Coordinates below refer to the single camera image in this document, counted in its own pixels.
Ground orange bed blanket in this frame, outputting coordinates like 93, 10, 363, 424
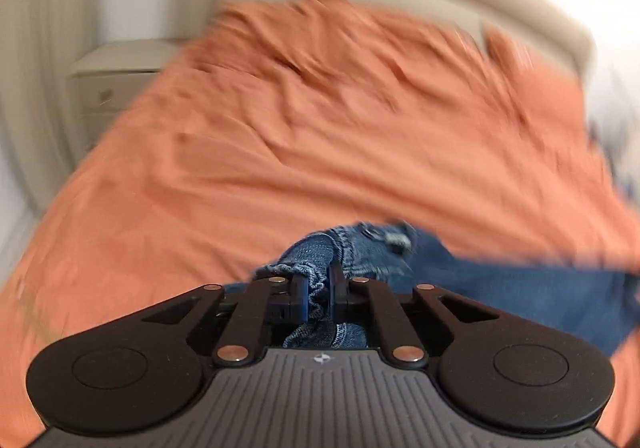
0, 0, 640, 446

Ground orange pillow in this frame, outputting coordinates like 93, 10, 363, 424
486, 27, 587, 96

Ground beige nightstand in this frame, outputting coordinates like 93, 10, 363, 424
67, 38, 187, 155

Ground beige curtain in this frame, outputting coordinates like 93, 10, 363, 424
0, 0, 108, 211

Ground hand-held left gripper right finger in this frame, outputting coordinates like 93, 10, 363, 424
327, 262, 502, 370

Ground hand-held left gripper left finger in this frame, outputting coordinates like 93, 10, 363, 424
142, 273, 314, 370

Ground blue denim pants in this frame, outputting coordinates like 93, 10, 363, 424
222, 221, 640, 360

